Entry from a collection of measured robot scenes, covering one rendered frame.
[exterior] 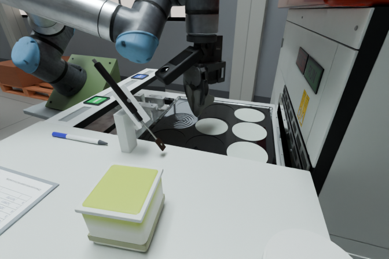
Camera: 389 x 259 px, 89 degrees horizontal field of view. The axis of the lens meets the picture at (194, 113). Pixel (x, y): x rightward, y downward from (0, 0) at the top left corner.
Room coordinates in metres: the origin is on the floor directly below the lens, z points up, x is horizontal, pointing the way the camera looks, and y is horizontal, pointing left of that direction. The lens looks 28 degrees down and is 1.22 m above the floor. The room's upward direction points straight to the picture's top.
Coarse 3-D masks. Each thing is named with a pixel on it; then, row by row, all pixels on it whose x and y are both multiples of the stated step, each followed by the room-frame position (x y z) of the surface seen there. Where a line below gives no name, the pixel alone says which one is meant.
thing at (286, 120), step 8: (280, 96) 0.66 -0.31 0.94; (280, 104) 0.63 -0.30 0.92; (280, 112) 0.66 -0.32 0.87; (280, 120) 0.60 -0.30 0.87; (288, 120) 0.48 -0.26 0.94; (280, 128) 0.55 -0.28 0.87; (288, 128) 0.44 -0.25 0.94; (280, 136) 0.50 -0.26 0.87; (288, 136) 0.41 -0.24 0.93; (280, 144) 0.48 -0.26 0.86; (288, 144) 0.40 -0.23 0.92; (296, 144) 0.37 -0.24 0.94; (280, 152) 0.46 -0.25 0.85; (288, 152) 0.43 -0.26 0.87; (296, 152) 0.34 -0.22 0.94; (288, 160) 0.40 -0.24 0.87; (296, 160) 0.32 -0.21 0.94; (296, 168) 0.29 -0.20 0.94
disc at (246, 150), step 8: (232, 144) 0.43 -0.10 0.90; (240, 144) 0.43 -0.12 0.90; (248, 144) 0.43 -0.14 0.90; (232, 152) 0.39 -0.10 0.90; (240, 152) 0.39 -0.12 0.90; (248, 152) 0.39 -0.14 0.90; (256, 152) 0.39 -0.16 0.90; (264, 152) 0.39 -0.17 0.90; (256, 160) 0.36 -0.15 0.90; (264, 160) 0.36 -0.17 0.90
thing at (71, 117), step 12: (144, 72) 0.89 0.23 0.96; (120, 84) 0.73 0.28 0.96; (132, 84) 0.73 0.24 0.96; (108, 96) 0.62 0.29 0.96; (72, 108) 0.52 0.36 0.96; (84, 108) 0.53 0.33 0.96; (96, 108) 0.52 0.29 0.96; (48, 120) 0.45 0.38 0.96; (60, 120) 0.46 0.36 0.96; (72, 120) 0.45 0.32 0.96
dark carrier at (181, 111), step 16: (176, 112) 0.61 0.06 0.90; (208, 112) 0.61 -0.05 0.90; (224, 112) 0.61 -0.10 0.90; (160, 128) 0.50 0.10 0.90; (176, 128) 0.50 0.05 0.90; (192, 128) 0.50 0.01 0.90; (176, 144) 0.43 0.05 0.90; (192, 144) 0.43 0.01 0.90; (208, 144) 0.43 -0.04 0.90; (224, 144) 0.43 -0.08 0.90; (256, 144) 0.43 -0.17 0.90; (272, 144) 0.43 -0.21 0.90; (272, 160) 0.36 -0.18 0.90
